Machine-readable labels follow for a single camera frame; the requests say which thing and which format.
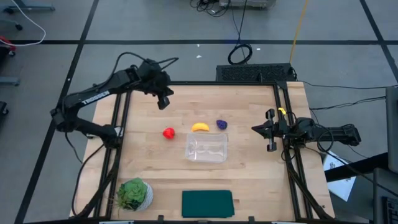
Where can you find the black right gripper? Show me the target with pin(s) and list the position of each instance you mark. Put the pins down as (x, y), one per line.
(271, 130)

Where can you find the grey desk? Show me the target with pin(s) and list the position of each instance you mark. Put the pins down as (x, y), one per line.
(385, 186)

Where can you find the black table clamp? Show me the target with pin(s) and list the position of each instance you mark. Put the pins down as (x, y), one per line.
(160, 218)
(251, 219)

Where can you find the white paper sheet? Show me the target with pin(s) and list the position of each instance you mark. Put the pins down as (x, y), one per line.
(342, 188)

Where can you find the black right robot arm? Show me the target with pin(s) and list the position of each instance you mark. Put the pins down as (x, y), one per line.
(335, 133)

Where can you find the red toy fruit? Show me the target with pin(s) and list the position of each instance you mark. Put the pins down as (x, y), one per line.
(168, 133)

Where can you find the black perforated computer case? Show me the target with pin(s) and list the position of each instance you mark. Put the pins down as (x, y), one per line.
(252, 73)

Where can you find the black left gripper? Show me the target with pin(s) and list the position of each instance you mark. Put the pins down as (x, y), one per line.
(154, 77)

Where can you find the black keyboard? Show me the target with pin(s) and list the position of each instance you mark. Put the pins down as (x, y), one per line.
(391, 211)

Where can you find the red floor item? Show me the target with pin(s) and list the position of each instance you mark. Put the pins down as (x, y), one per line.
(6, 42)

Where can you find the grey cabinet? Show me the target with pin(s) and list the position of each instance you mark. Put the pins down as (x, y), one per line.
(392, 130)

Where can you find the yellow toy banana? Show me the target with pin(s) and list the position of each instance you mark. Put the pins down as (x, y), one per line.
(200, 127)

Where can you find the dark green folded cloth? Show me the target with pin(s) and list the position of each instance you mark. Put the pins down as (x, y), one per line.
(207, 203)

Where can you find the green succulent in white pot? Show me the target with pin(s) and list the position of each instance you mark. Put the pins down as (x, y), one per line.
(132, 193)

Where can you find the yellow tag on right arm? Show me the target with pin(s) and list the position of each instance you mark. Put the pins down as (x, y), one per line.
(282, 110)

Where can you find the black beam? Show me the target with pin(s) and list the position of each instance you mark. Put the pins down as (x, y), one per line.
(357, 169)

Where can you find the black floor item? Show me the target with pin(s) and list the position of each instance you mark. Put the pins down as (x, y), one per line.
(3, 108)

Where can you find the grey table foot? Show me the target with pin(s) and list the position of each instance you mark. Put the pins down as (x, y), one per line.
(9, 81)
(31, 7)

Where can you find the purple toy grapes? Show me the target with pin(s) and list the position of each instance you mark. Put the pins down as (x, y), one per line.
(221, 124)

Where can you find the clear plastic tupperware container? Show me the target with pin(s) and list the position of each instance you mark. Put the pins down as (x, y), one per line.
(206, 147)

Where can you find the grey equipment box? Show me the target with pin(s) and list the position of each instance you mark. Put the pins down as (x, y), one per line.
(248, 3)

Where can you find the grey chair caster leg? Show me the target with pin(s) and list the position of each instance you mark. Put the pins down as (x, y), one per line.
(18, 27)

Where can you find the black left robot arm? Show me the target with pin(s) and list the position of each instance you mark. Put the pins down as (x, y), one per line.
(93, 98)

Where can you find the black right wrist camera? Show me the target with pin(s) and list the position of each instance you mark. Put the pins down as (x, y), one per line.
(283, 128)

